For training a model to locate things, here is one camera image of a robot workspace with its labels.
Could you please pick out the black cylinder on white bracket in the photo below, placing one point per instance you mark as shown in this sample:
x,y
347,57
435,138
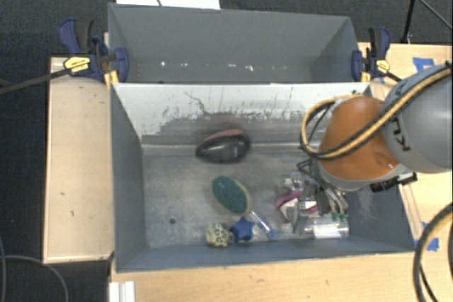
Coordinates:
x,y
384,184

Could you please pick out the yellow black-spotted toy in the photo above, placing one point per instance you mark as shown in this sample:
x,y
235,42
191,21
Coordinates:
x,y
218,235

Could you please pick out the grey metal bin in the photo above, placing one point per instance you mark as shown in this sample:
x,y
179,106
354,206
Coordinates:
x,y
177,194

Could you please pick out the pale wood flat board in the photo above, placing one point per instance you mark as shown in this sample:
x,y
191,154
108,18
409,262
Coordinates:
x,y
78,166

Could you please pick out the clear blue plastic stick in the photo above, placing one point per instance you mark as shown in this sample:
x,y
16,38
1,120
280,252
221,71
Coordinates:
x,y
263,224

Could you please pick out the green oval sponge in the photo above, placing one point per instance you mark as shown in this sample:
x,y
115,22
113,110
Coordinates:
x,y
230,195

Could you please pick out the black and red computer mouse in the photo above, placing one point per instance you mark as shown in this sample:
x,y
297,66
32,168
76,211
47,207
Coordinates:
x,y
223,148

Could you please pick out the blue star toy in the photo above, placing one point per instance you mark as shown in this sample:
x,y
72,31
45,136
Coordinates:
x,y
242,230

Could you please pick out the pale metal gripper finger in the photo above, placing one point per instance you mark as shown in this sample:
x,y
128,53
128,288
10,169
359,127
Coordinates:
x,y
292,182
300,221

